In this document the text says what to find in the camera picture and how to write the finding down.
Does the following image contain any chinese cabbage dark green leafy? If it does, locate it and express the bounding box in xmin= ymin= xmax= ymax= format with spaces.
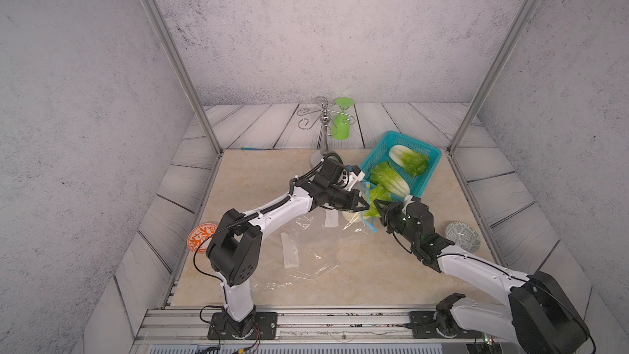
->
xmin=342 ymin=184 xmax=392 ymax=221

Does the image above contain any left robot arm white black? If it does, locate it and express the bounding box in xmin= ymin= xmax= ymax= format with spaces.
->
xmin=206 ymin=152 xmax=369 ymax=339

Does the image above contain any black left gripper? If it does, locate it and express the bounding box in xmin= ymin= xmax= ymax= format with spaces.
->
xmin=324 ymin=186 xmax=371 ymax=212

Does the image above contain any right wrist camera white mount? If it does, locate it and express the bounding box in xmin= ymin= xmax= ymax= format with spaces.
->
xmin=404 ymin=194 xmax=414 ymax=207

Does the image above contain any chinese cabbage right in basket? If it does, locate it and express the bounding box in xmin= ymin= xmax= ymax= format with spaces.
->
xmin=388 ymin=144 xmax=429 ymax=177

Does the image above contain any clear zipper bag blue seal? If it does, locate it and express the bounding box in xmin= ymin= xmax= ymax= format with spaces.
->
xmin=252 ymin=208 xmax=376 ymax=293

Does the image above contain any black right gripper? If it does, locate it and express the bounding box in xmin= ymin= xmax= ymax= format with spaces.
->
xmin=373 ymin=198 xmax=420 ymax=248

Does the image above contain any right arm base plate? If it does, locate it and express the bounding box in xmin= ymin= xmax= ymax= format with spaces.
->
xmin=403 ymin=311 xmax=482 ymax=339

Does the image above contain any left aluminium corner post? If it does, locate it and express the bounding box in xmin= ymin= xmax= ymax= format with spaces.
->
xmin=140 ymin=0 xmax=223 ymax=156

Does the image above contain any orange patterned bowl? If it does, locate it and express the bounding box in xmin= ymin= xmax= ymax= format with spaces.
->
xmin=187 ymin=223 xmax=217 ymax=253

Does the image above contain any chinese cabbage front pale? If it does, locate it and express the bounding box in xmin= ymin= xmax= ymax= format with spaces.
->
xmin=370 ymin=162 xmax=410 ymax=198

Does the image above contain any teal plastic basket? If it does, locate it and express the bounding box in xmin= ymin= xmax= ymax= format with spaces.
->
xmin=360 ymin=131 xmax=442 ymax=198

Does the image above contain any aluminium corner post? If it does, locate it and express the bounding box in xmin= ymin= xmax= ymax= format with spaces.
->
xmin=447 ymin=0 xmax=541 ymax=155
xmin=140 ymin=0 xmax=223 ymax=156

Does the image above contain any right aluminium corner post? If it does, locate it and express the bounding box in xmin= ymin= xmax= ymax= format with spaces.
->
xmin=447 ymin=0 xmax=541 ymax=155

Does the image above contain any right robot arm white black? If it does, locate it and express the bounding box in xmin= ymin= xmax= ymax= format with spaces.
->
xmin=373 ymin=196 xmax=594 ymax=353

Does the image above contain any silver metal cup stand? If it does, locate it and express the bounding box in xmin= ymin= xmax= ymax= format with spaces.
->
xmin=296 ymin=96 xmax=356 ymax=168

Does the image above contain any aluminium rail frame front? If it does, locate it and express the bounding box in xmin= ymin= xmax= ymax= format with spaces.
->
xmin=131 ymin=306 xmax=521 ymax=353

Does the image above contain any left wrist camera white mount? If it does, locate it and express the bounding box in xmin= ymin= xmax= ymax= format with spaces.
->
xmin=344 ymin=166 xmax=365 ymax=190

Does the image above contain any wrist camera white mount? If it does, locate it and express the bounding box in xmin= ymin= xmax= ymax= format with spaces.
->
xmin=404 ymin=194 xmax=414 ymax=207
xmin=344 ymin=166 xmax=365 ymax=190

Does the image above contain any green plastic cup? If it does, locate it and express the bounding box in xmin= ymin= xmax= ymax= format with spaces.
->
xmin=333 ymin=98 xmax=355 ymax=141

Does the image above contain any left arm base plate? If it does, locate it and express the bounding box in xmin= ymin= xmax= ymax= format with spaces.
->
xmin=207 ymin=310 xmax=278 ymax=341

